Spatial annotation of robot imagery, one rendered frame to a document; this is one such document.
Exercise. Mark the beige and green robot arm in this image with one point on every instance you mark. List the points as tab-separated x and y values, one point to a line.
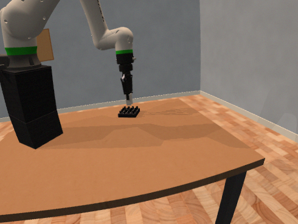
27	18

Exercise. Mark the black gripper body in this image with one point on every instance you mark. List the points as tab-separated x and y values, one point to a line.
125	69

